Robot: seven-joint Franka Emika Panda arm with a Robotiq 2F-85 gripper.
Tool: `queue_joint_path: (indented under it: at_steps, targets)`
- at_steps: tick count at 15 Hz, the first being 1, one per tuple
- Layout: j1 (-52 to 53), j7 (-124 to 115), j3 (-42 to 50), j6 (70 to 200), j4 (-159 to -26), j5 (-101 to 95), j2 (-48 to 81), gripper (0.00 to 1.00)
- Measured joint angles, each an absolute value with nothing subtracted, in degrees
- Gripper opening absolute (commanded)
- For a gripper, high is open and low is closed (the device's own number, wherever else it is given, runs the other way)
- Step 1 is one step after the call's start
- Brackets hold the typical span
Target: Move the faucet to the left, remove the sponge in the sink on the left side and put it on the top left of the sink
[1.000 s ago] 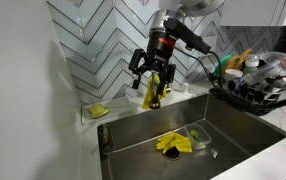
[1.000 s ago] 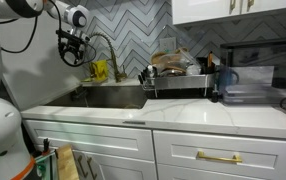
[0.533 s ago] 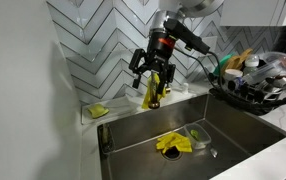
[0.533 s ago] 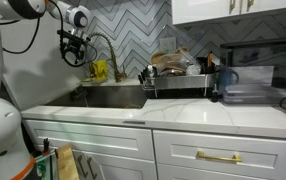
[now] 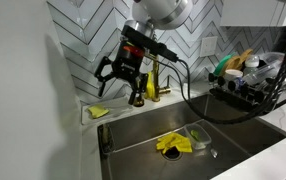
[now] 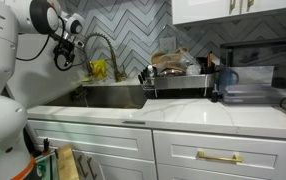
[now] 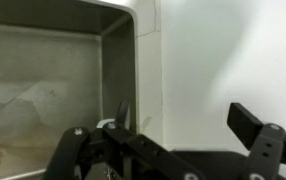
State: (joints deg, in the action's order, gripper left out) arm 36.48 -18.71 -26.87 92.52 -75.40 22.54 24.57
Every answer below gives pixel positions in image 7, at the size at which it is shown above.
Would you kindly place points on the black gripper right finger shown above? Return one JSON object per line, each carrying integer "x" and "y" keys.
{"x": 266, "y": 150}

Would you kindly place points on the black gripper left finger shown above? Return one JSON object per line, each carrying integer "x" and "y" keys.
{"x": 139, "y": 150}

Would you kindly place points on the stainless steel sink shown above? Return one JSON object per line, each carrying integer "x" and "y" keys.
{"x": 49, "y": 66}

